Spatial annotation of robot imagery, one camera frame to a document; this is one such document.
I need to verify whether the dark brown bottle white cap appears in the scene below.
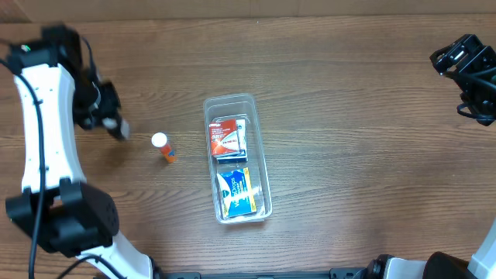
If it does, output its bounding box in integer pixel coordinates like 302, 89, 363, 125
102, 117, 130, 141

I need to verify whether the orange tube white cap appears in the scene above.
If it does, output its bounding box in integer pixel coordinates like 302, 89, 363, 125
151, 133, 177, 163

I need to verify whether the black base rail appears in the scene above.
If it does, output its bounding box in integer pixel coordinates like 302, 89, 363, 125
162, 267, 367, 279

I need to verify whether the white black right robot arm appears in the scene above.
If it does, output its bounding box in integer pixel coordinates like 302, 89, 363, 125
352, 34, 495, 279

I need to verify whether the red white small box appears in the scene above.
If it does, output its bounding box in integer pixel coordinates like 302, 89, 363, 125
208, 119, 240, 157

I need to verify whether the clear plastic container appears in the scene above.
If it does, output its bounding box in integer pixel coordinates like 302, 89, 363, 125
204, 93, 273, 224

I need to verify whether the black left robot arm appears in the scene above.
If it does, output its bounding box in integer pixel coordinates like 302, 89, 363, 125
3, 25, 163, 278

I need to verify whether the white blue plaster box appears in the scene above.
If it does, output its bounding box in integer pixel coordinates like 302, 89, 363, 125
216, 119, 248, 164

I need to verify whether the blue yellow VapoDrops box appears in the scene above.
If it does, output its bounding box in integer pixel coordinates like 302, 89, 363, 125
216, 167, 257, 219

